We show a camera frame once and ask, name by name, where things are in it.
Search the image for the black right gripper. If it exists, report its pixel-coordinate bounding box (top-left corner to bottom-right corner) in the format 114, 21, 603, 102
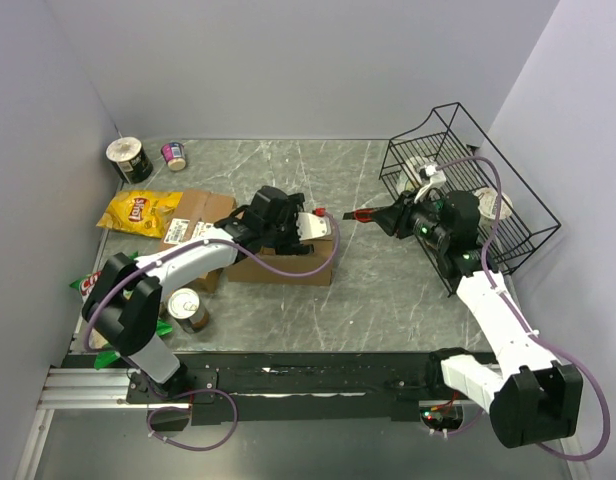
370, 188, 451, 249

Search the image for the red black box cutter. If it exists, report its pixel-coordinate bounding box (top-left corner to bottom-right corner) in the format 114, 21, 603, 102
342, 208, 378, 223

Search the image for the plain taped cardboard box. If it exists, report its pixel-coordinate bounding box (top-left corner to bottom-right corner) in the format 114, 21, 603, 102
224, 237, 334, 286

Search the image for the labelled cardboard express box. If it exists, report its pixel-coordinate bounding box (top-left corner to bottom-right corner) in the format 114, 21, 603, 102
157, 188, 238, 294

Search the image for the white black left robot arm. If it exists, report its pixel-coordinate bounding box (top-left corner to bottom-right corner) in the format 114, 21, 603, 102
82, 186, 311, 402

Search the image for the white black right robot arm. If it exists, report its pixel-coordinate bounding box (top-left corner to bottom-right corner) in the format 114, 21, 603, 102
361, 191, 583, 448

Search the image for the white tape roll cup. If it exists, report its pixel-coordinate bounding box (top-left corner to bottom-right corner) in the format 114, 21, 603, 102
396, 156, 433, 194

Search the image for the white Chobani yogurt cup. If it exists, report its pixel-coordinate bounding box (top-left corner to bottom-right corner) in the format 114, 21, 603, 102
474, 187, 512, 221

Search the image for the purple yogurt cup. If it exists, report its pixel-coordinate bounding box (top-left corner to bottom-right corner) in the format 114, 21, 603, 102
161, 142, 187, 172

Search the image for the metal tin can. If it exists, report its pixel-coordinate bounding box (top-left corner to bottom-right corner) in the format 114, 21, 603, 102
166, 288, 209, 334

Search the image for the yellow Lays chips bag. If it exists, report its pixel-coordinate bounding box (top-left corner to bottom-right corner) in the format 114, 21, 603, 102
96, 190, 183, 239

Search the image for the black paper cup white lid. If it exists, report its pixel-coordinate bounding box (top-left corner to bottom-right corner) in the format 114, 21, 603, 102
105, 137, 153, 184

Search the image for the green Chuba chips bag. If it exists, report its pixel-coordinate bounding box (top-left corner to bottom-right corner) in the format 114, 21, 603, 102
81, 253, 162, 357

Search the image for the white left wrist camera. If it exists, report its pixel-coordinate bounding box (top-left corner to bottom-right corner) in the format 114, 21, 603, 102
297, 212, 332, 241

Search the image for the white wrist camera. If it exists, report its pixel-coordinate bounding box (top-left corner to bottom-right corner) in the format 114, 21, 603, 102
297, 212, 332, 241
415, 162, 446, 203

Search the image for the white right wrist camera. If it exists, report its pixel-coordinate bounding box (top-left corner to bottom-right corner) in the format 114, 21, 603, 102
415, 162, 446, 203

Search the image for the black wire basket rack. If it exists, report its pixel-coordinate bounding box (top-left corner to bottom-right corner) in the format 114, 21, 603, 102
358, 102, 561, 293

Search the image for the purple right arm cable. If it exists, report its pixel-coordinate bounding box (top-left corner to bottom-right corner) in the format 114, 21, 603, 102
432, 155, 612, 461

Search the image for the aluminium rail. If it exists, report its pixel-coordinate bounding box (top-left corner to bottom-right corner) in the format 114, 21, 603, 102
35, 367, 139, 412

